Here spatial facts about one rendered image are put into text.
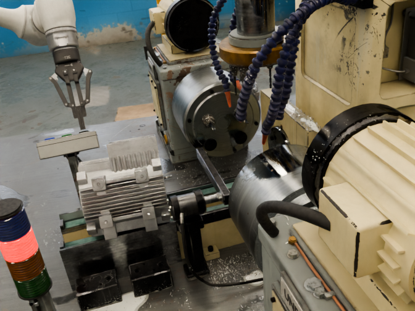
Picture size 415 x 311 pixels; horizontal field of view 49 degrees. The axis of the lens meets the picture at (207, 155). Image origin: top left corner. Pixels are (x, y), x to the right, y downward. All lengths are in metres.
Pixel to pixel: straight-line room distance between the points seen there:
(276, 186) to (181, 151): 0.82
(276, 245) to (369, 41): 0.52
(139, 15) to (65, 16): 5.25
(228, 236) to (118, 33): 5.63
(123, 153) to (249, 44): 0.39
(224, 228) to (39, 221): 0.62
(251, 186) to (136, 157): 0.33
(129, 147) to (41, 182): 0.71
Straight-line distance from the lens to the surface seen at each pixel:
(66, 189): 1.69
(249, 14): 1.07
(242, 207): 0.94
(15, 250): 0.87
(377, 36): 1.06
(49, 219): 1.56
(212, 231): 1.24
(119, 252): 1.21
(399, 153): 0.59
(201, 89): 1.37
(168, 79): 1.55
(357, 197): 0.57
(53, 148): 1.39
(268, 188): 0.89
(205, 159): 1.23
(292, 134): 1.18
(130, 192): 1.10
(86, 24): 6.73
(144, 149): 1.12
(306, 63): 1.34
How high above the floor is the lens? 1.64
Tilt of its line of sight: 29 degrees down
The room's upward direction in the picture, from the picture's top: 6 degrees counter-clockwise
